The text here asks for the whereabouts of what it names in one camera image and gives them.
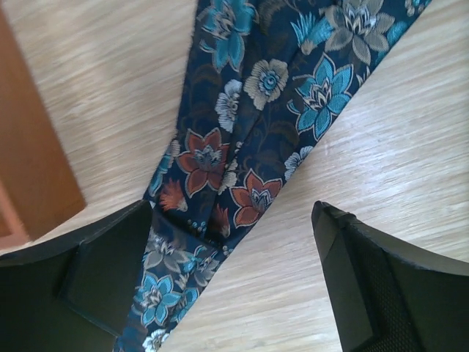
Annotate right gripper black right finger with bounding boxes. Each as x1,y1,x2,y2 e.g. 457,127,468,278
311,201,468,351

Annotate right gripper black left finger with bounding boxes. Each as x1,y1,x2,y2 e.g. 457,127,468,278
1,201,152,351

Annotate navy floral tie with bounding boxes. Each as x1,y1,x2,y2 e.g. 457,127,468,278
114,1,428,351

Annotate orange compartment tray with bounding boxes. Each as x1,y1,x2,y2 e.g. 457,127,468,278
1,15,86,250

